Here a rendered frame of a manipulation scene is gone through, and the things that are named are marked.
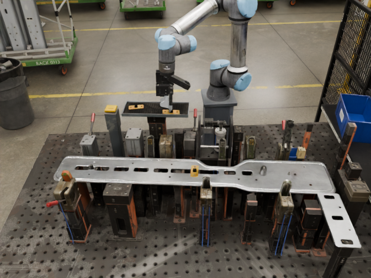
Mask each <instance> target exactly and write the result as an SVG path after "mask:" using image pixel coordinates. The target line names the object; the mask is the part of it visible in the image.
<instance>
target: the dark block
mask: <svg viewBox="0 0 371 278"><path fill-rule="evenodd" d="M243 134H244V131H243V125H234V129H233V145H232V157H231V167H234V166H236V165H238V164H239V163H240V156H241V146H242V141H243Z"/></svg>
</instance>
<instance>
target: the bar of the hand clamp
mask: <svg viewBox="0 0 371 278"><path fill-rule="evenodd" d="M293 127H294V120H293V119H286V121H285V128H284V135H283V142H282V145H283V149H282V151H284V145H285V143H288V145H287V146H288V148H287V151H289V148H290V142H291V137H292V131H293Z"/></svg>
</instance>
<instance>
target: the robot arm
mask: <svg viewBox="0 0 371 278"><path fill-rule="evenodd" d="M256 10H257V0H204V2H202V3H201V4H200V5H198V6H197V7H195V8H194V9H193V10H191V11H190V12H189V13H187V14H186V15H184V16H183V17H181V18H180V19H179V20H177V21H176V22H175V23H173V24H172V25H171V26H169V27H168V28H167V29H164V28H163V29H162V28H160V29H158V30H157V31H156V33H155V40H156V42H157V43H158V69H156V96H161V97H163V98H161V99H160V101H161V103H160V106H161V107H165V108H169V113H170V112H171V110H172V95H173V85H174V84H176V85H178V86H180V87H182V88H184V89H186V90H189V88H190V83H189V82H188V81H185V80H183V79H182V78H180V77H178V76H176V75H174V70H175V57H176V56H179V55H182V54H186V53H190V52H192V51H194V50H195V49H196V48H197V41H196V39H195V37H194V36H192V35H186V36H184V35H185V34H186V33H188V32H189V31H191V30H192V29H193V28H195V27H196V26H197V25H199V24H200V23H201V22H203V21H204V20H205V19H206V18H208V17H209V16H211V15H212V14H216V13H218V12H221V11H224V12H228V13H229V20H230V21H231V49H230V61H229V60H216V61H213V62H212V63H211V64H210V85H209V88H208V90H207V93H206V96H207V98H208V99H210V100H212V101H226V100H228V99H230V96H231V92H230V88H232V89H234V90H237V91H239V92H241V91H243V90H245V89H246V88H247V87H248V86H249V84H250V83H251V79H252V76H251V74H250V73H248V66H247V65H246V49H247V32H248V22H249V21H250V20H251V18H252V16H254V14H255V11H256ZM229 87H230V88H229ZM168 95H169V96H168Z"/></svg>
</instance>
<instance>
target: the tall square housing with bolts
mask: <svg viewBox="0 0 371 278"><path fill-rule="evenodd" d="M125 140H126V147H127V151H128V156H129V157H135V158H144V157H145V155H144V146H145V145H144V137H143V132H142V128H129V129H128V131H127V134H126V137H125ZM134 171H135V172H147V168H135V169H134ZM144 188H145V193H146V194H148V193H147V192H148V191H147V190H148V186H147V185H144Z"/></svg>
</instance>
